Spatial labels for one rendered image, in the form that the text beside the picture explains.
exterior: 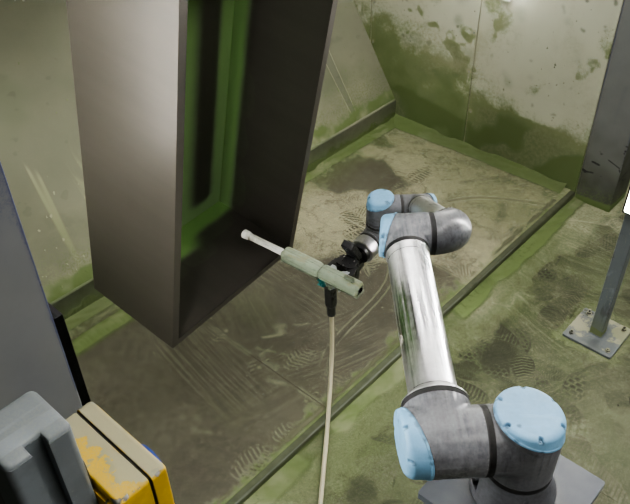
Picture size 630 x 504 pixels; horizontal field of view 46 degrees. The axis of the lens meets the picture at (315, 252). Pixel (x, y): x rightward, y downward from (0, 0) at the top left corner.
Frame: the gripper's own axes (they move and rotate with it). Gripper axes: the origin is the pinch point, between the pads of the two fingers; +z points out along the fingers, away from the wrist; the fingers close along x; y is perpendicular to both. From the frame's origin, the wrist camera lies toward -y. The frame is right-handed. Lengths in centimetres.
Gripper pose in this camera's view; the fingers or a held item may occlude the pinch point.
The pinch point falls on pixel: (328, 283)
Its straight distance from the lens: 242.7
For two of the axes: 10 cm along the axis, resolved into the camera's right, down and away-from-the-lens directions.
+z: -5.7, 5.8, -5.8
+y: 0.2, 7.2, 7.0
